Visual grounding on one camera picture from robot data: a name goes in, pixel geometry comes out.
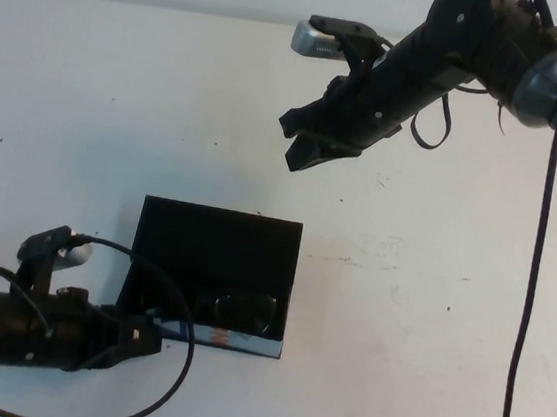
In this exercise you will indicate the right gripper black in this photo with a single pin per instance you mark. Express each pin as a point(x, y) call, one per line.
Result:
point(360, 112)

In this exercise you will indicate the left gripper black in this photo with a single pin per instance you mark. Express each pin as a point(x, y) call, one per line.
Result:
point(73, 331)

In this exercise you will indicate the black framed glasses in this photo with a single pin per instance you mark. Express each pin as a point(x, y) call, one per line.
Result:
point(247, 310)

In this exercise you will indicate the black printed glasses case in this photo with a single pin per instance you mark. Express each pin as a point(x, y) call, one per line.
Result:
point(218, 252)

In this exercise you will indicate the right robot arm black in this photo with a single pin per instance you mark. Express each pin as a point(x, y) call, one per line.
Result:
point(446, 61)

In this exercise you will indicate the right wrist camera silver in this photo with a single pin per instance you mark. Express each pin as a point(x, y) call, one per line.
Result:
point(313, 39)

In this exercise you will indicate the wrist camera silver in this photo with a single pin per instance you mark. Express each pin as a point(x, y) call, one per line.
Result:
point(313, 39)
point(72, 255)

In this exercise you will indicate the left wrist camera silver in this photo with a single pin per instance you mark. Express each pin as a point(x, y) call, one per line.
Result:
point(72, 255)

